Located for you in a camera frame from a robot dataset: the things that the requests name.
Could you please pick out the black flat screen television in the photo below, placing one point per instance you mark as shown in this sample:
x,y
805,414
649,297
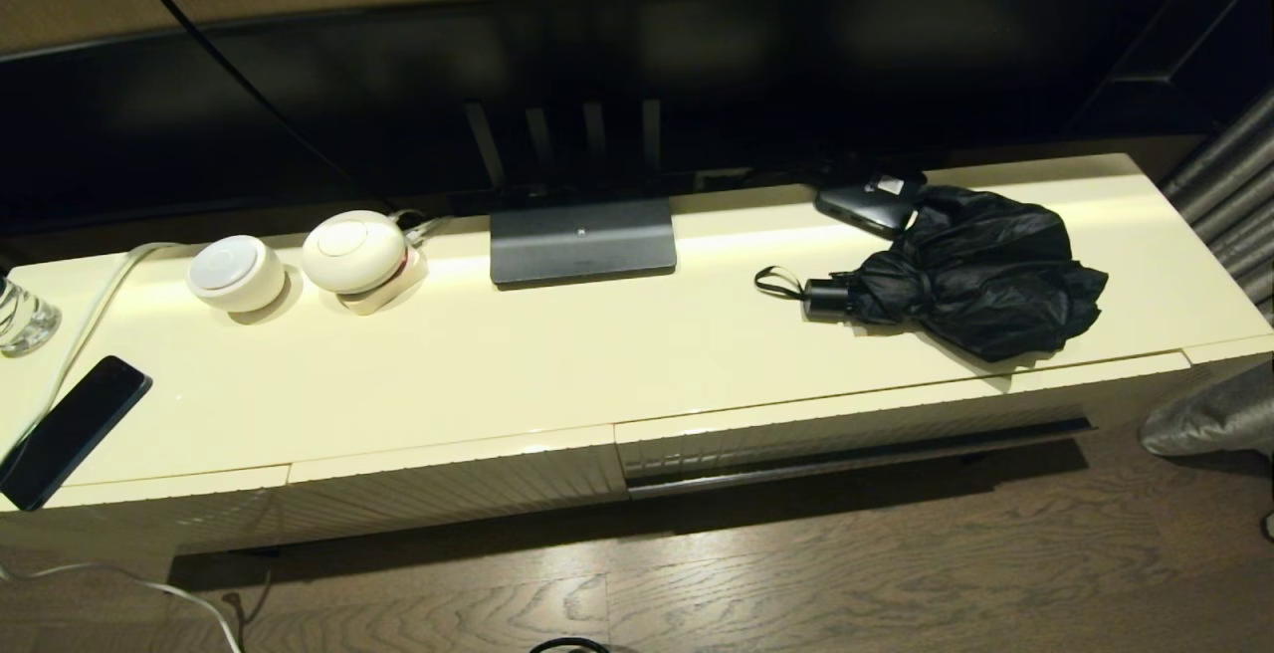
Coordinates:
x,y
697,66

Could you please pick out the cream device dock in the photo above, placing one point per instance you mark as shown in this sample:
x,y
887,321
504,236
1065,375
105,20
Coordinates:
x,y
400,291

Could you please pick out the black umbrella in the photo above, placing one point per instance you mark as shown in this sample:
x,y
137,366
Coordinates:
x,y
975,265

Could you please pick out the small white round speaker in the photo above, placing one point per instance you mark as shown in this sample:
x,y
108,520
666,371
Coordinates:
x,y
234,273

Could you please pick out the black set-top box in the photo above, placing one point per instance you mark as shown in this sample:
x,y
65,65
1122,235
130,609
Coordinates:
x,y
864,207

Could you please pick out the cream ribbed cabinet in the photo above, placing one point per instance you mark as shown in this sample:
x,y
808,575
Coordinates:
x,y
597,364

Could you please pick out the dark wooden wall frame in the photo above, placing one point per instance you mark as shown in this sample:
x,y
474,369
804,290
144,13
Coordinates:
x,y
1184,46

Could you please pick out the black smartphone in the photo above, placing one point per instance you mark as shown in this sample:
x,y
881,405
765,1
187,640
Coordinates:
x,y
70,429

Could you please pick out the wide cream ribbed cabinet door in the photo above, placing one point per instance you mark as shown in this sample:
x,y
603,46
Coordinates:
x,y
448,489

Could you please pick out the white dome shaped device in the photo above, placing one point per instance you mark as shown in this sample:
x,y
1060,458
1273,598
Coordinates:
x,y
348,250

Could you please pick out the grey television base plate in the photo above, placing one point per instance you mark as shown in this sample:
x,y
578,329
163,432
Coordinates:
x,y
582,240

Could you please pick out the clear drinking glass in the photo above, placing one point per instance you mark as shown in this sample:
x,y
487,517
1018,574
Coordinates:
x,y
25,320

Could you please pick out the narrow cream ribbed cabinet door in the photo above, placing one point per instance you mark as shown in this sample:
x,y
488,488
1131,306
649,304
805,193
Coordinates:
x,y
199,514

